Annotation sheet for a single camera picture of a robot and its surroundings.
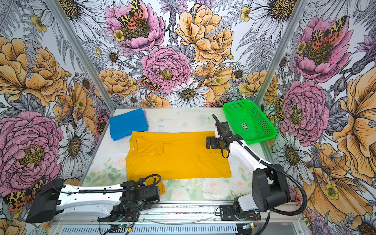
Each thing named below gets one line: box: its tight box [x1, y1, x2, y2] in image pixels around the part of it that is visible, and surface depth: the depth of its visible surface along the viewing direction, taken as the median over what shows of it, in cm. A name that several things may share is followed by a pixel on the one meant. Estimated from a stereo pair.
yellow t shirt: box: [125, 131, 232, 194], surface depth 96 cm
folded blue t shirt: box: [109, 107, 149, 141], surface depth 114 cm
